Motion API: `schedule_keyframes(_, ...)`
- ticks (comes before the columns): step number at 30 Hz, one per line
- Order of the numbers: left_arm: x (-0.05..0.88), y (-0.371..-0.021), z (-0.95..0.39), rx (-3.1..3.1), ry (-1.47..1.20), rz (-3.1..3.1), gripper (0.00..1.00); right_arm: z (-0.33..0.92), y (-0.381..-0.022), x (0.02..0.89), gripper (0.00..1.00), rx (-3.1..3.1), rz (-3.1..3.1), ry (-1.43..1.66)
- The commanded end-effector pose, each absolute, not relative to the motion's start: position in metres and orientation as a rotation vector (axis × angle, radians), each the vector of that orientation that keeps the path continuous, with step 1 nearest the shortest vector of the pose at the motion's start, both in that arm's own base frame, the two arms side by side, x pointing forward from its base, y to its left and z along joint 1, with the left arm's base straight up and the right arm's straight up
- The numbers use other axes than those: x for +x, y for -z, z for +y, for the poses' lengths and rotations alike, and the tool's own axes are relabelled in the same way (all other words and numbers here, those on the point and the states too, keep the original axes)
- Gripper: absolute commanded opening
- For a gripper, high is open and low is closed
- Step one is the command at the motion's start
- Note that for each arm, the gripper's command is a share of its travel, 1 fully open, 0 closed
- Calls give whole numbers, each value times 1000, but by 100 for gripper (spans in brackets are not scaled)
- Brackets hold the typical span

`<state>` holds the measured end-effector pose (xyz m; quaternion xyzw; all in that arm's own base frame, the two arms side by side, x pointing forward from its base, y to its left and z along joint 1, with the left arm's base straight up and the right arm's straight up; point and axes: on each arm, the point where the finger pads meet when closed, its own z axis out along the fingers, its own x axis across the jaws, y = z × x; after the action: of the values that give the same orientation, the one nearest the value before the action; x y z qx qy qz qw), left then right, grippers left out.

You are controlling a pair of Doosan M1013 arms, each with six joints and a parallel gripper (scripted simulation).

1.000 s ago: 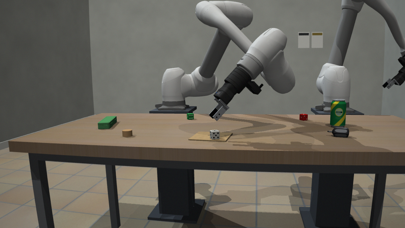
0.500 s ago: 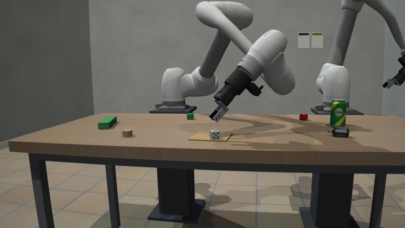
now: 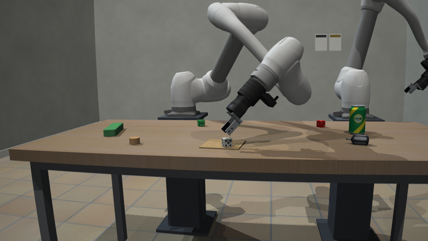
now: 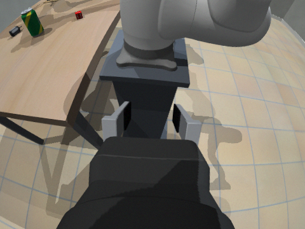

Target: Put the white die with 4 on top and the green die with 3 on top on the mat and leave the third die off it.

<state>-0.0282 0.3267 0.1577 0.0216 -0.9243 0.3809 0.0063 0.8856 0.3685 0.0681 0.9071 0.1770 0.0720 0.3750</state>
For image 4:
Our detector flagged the green soda can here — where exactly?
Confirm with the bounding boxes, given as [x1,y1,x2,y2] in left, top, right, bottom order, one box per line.
[21,8,44,37]

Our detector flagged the red die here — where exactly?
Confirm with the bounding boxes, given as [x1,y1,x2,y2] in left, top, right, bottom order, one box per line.
[75,11,83,19]

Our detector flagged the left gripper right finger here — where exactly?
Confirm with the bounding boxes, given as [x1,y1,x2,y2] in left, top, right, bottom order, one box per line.
[172,104,202,146]

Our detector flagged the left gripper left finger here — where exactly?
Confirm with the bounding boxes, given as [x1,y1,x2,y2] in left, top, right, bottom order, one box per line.
[102,101,131,141]

